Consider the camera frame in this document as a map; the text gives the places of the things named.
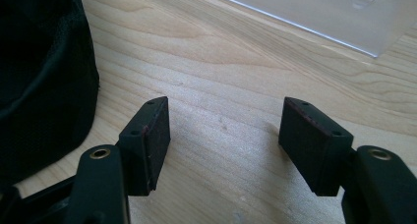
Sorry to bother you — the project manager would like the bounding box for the black fabric bag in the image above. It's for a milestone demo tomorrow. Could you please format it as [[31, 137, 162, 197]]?
[[0, 0, 100, 188]]

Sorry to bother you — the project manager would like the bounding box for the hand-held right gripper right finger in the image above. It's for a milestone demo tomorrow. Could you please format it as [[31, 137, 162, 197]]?
[[277, 96, 355, 197]]

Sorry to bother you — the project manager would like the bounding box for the clear plastic box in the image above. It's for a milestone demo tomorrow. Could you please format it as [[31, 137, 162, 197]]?
[[198, 0, 417, 59]]

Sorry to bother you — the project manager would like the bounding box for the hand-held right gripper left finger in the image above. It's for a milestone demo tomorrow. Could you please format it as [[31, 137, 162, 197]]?
[[116, 95, 172, 197]]

